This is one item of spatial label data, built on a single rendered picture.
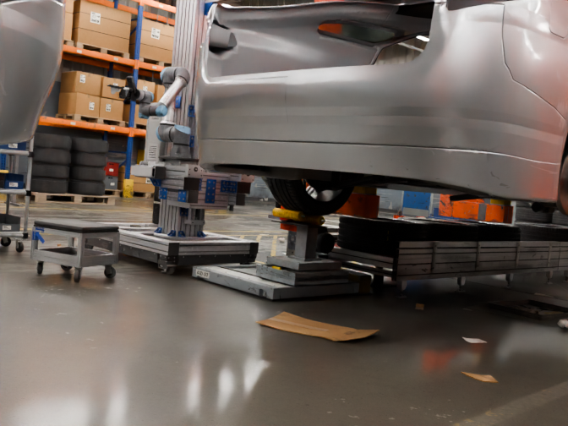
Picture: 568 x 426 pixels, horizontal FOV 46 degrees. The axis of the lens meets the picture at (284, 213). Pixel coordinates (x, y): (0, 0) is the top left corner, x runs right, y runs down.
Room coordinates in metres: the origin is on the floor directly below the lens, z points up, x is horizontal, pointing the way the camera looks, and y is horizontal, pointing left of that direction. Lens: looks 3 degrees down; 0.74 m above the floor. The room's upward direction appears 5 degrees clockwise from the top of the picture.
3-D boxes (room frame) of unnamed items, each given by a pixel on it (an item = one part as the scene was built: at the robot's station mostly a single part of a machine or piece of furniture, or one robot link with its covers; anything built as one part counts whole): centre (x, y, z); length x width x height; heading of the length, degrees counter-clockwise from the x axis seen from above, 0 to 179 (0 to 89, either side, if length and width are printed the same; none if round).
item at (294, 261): (4.34, -0.16, 0.32); 0.40 x 0.30 x 0.28; 134
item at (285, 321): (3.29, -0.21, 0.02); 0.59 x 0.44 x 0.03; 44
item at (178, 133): (4.80, 0.79, 0.98); 0.13 x 0.12 x 0.14; 60
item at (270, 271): (4.34, -0.16, 0.13); 0.50 x 0.36 x 0.10; 134
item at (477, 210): (6.13, -1.82, 0.69); 0.52 x 0.17 x 0.35; 44
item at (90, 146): (11.23, 3.70, 0.55); 1.40 x 0.80 x 1.09; 138
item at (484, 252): (5.31, -1.67, 0.28); 2.47 x 0.06 x 0.22; 134
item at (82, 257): (4.17, 1.29, 0.17); 0.43 x 0.36 x 0.34; 65
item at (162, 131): (4.86, 0.90, 1.19); 0.15 x 0.12 x 0.55; 60
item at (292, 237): (4.70, -0.24, 0.26); 0.42 x 0.18 x 0.35; 44
